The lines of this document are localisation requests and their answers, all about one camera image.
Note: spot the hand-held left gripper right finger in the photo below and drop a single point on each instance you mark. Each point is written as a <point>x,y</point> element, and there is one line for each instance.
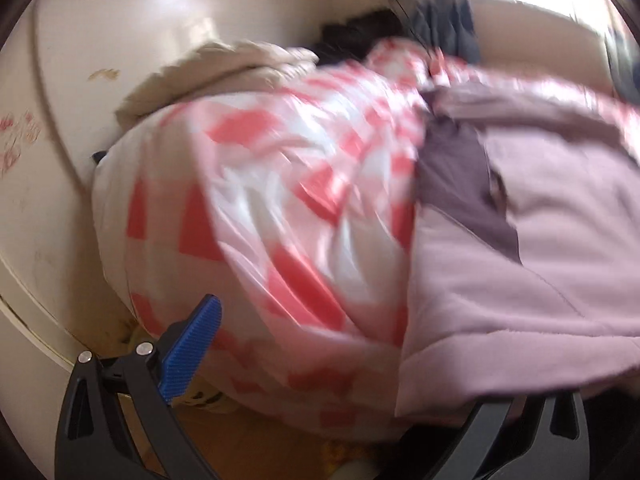
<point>530,440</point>

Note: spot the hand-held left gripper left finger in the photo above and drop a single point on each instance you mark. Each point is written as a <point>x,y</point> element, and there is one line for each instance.
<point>192,345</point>

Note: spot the lilac and purple jacket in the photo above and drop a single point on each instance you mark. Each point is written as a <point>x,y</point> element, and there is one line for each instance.
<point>550,260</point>

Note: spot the yellow patterned object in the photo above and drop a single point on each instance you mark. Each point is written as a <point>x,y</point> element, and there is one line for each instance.
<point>202,397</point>

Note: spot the cream quilted blanket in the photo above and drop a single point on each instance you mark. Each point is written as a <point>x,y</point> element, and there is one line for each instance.
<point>215,75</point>

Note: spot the black jacket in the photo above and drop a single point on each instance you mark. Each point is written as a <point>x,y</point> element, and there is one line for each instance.
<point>360,35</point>

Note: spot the yellow bird wall sticker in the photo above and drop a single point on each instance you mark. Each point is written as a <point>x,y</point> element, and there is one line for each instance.
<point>104,75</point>

